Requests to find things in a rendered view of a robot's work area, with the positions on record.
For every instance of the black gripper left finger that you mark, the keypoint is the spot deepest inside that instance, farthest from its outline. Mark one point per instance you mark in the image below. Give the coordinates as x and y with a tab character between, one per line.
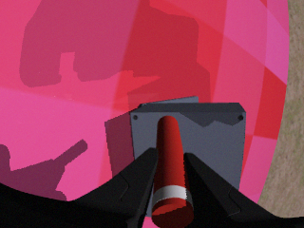
120	203

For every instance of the grey sloped panel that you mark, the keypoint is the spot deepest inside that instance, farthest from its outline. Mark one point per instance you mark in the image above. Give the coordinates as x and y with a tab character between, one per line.
214	132

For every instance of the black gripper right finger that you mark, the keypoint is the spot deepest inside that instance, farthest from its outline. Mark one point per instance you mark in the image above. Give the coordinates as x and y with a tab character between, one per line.
218	204

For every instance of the dark red peg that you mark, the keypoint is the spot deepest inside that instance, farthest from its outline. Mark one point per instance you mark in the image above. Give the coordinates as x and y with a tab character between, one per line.
172	206

